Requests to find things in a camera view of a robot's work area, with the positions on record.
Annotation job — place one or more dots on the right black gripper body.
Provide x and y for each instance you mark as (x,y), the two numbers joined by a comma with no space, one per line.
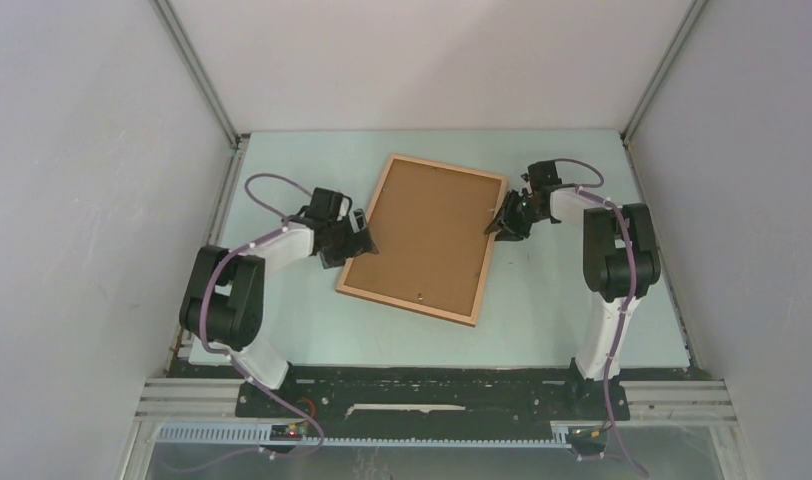
(519,213)

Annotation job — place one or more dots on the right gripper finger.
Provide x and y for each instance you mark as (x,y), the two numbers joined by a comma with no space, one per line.
(513,233)
(508,213)

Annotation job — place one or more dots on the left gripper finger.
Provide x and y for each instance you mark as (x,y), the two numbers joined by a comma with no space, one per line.
(334,257)
(360,241)

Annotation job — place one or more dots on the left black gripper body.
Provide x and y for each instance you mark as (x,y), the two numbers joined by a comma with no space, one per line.
(342,235)

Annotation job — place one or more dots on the brown cardboard backing board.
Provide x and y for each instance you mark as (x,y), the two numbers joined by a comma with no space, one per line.
(426,238)

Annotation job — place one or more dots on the wooden picture frame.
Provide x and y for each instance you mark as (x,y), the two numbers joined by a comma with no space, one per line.
(489,265)

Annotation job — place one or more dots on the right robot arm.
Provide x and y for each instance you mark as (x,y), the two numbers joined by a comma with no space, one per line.
(620,254)

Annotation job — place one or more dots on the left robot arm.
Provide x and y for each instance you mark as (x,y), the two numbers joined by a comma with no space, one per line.
(223,304)

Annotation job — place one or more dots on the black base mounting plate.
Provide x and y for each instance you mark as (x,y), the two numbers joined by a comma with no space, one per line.
(438,404)

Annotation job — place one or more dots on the small green circuit board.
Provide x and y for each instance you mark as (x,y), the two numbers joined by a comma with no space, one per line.
(288,432)

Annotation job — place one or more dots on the right corner metal post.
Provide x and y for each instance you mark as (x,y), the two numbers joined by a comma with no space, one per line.
(682,36)

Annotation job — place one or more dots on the corner metal post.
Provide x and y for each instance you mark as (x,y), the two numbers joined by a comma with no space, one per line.
(186,50)
(682,36)

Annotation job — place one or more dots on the left corner metal post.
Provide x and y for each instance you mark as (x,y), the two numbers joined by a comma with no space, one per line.
(186,50)

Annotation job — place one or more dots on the aluminium rail frame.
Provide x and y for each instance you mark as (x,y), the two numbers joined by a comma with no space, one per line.
(202,409)

